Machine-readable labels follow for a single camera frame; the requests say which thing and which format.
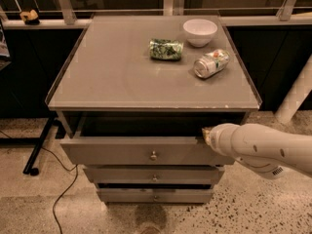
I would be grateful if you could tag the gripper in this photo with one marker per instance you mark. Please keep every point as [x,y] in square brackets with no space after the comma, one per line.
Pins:
[218,138]

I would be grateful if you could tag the grey top drawer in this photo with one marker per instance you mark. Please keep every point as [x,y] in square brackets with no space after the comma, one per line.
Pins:
[170,138]

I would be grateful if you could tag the grey drawer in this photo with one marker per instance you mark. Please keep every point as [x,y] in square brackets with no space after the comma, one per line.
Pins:
[158,195]
[170,138]
[155,174]

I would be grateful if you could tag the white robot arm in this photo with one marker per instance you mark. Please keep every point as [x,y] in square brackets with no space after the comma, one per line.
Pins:
[263,150]

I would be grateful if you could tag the grey drawer cabinet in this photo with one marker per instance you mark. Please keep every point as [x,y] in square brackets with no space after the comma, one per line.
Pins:
[111,71]

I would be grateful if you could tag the grey middle drawer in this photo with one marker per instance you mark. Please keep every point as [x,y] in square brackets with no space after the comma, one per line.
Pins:
[155,174]

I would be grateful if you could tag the grey bottom drawer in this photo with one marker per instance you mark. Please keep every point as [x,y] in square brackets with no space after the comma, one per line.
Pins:
[158,195]

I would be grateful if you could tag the silver soda can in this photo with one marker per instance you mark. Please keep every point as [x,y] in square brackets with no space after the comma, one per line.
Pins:
[210,64]

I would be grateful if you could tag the green crushed can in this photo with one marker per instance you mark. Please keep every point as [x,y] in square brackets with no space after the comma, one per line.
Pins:
[164,49]

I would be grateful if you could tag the white bowl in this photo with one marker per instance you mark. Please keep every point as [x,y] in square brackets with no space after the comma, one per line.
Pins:
[199,32]

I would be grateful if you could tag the metal window railing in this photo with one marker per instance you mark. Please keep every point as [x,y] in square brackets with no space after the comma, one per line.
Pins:
[230,12]

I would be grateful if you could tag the black metal table leg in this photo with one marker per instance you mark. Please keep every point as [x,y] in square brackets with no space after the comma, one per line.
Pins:
[35,142]

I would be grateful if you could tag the yellow black object on ledge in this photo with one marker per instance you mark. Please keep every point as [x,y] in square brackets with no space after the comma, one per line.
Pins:
[29,17]

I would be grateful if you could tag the white diagonal post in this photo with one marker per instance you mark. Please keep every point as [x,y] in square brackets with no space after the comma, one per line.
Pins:
[299,91]

